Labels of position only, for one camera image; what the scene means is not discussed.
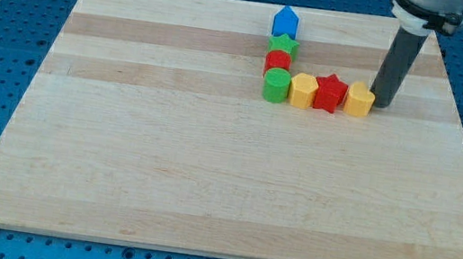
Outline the blue house-shaped block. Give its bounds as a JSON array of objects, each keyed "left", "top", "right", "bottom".
[{"left": 271, "top": 5, "right": 299, "bottom": 40}]

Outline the wooden board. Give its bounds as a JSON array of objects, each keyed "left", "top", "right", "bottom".
[{"left": 0, "top": 0, "right": 463, "bottom": 259}]

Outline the green cylinder block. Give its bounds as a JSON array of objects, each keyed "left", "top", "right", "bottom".
[{"left": 262, "top": 67, "right": 291, "bottom": 103}]

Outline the yellow hexagon block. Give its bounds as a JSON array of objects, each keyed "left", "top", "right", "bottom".
[{"left": 288, "top": 73, "right": 318, "bottom": 109}]

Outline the red cylinder block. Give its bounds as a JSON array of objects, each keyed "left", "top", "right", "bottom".
[{"left": 263, "top": 49, "right": 292, "bottom": 75}]

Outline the green star block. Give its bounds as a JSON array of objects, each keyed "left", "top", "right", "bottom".
[{"left": 267, "top": 33, "right": 299, "bottom": 61}]

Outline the red star block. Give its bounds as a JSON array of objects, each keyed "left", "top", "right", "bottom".
[{"left": 313, "top": 74, "right": 348, "bottom": 113}]

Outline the yellow heart block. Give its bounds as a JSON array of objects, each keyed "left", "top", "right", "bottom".
[{"left": 343, "top": 81, "right": 376, "bottom": 118}]

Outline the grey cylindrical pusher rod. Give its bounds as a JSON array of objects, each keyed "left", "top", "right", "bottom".
[{"left": 370, "top": 27, "right": 427, "bottom": 108}]

